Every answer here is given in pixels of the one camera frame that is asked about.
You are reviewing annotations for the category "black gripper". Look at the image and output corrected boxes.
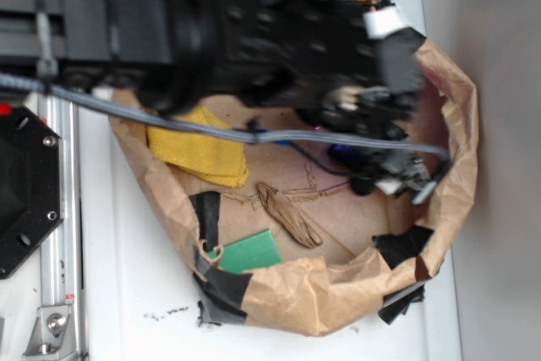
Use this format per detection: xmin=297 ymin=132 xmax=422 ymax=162
xmin=208 ymin=0 xmax=449 ymax=205

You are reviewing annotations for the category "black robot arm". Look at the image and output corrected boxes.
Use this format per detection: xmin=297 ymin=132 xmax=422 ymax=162
xmin=1 ymin=0 xmax=451 ymax=205

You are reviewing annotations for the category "yellow folded cloth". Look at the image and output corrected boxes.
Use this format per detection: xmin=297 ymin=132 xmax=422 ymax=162
xmin=146 ymin=126 xmax=249 ymax=189

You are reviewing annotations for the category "piece of driftwood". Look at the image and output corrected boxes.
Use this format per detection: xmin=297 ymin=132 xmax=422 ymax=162
xmin=257 ymin=183 xmax=323 ymax=249

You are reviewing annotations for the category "brown paper bag bin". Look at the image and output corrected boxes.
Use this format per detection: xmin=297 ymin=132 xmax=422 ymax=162
xmin=112 ymin=36 xmax=478 ymax=336

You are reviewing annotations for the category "green foam block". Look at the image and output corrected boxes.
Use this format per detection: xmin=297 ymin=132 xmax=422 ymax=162
xmin=219 ymin=229 xmax=282 ymax=274

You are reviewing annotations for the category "grey ribbon cable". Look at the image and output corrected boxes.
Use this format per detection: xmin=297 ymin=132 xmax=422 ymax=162
xmin=0 ymin=73 xmax=449 ymax=157

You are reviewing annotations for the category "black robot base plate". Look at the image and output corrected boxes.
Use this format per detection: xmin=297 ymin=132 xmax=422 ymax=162
xmin=1 ymin=107 xmax=63 ymax=280

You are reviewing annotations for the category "aluminium frame rail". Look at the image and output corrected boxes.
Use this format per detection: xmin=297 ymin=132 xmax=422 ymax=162
xmin=35 ymin=96 xmax=88 ymax=360

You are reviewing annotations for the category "metal corner bracket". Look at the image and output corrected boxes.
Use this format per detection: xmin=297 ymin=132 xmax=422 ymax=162
xmin=22 ymin=304 xmax=77 ymax=360

